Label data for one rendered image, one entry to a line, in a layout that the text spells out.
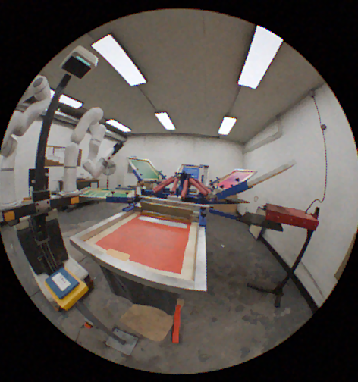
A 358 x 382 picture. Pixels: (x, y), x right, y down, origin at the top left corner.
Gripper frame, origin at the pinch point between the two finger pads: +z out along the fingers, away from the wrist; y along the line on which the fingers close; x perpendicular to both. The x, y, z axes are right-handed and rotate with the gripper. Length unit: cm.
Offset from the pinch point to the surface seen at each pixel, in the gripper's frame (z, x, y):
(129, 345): -133, 50, -77
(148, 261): -40, 20, -60
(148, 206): -21, 43, -17
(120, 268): -44, 8, -61
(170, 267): -36, 23, -68
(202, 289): -33, 17, -83
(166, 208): -14, 47, -30
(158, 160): 168, 248, 331
